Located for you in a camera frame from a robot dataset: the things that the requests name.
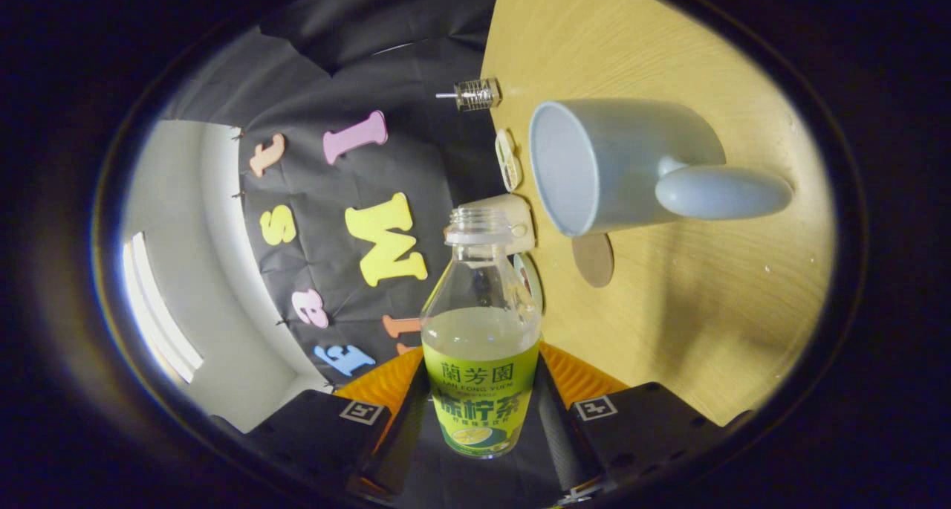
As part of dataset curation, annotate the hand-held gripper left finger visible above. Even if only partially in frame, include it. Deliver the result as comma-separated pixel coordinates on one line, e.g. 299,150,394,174
241,346,433,504

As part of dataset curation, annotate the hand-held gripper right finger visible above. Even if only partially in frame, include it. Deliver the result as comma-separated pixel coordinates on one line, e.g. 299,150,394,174
533,341,733,504

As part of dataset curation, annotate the green label juice bottle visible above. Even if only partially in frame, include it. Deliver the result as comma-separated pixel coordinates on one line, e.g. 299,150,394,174
420,206,543,459

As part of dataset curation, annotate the round brown coaster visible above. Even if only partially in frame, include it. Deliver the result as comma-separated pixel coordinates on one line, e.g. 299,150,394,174
571,232,615,288

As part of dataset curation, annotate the pale blue cup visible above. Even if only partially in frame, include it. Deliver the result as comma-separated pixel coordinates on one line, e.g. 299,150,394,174
528,99,794,239

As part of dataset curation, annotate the pale green plate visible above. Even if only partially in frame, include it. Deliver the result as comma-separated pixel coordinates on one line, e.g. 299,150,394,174
513,253,545,313

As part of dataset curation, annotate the wooden table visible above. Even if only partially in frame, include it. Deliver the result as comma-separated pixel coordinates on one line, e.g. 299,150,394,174
481,0,839,427

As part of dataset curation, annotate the white toaster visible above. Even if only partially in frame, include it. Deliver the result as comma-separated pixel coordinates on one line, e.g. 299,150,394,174
464,194,536,256

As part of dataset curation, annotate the long ceiling light panel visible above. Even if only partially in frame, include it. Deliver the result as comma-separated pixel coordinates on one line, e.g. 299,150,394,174
123,232,204,383

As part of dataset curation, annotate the white divided snack tray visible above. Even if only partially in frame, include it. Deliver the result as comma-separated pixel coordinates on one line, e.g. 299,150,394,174
495,128,523,192

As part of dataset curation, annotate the wire mesh holder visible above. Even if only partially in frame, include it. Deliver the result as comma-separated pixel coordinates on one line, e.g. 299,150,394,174
453,78,502,113

